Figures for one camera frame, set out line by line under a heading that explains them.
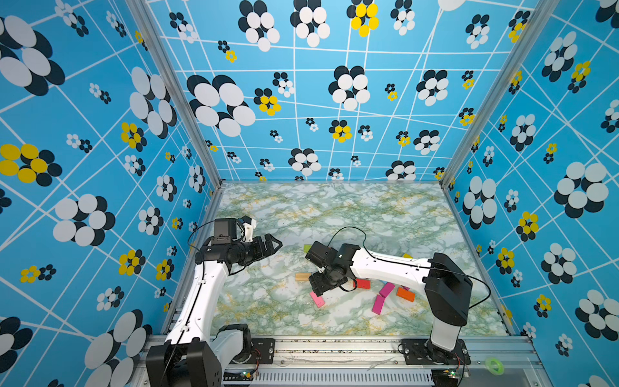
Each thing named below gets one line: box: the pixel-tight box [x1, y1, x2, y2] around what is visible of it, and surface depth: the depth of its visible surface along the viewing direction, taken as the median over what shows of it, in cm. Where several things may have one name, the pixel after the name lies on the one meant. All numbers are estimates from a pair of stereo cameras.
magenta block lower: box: [371, 294, 386, 316], surface depth 84 cm
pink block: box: [309, 291, 326, 308], surface depth 84 cm
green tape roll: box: [485, 357, 505, 376], surface depth 72 cm
